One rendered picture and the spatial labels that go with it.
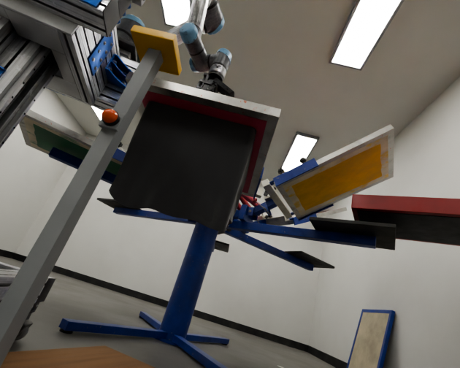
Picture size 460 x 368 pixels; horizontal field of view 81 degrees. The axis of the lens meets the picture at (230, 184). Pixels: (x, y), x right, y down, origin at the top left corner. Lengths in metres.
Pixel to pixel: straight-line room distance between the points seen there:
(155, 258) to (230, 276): 1.50
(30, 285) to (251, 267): 5.06
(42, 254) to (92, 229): 5.55
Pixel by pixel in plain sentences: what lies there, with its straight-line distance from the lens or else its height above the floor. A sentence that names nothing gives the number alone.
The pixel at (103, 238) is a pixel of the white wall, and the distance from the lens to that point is 6.09.
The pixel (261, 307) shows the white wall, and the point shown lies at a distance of 5.56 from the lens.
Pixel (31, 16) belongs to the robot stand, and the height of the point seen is 0.90.
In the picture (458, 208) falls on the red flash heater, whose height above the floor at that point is 1.05.
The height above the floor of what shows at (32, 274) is 0.27.
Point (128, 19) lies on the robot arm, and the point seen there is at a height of 1.43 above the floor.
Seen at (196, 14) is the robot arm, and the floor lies 1.42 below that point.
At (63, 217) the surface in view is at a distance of 0.69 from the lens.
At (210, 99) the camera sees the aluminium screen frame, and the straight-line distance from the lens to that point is 1.02.
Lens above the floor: 0.32
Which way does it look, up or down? 24 degrees up
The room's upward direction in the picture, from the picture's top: 17 degrees clockwise
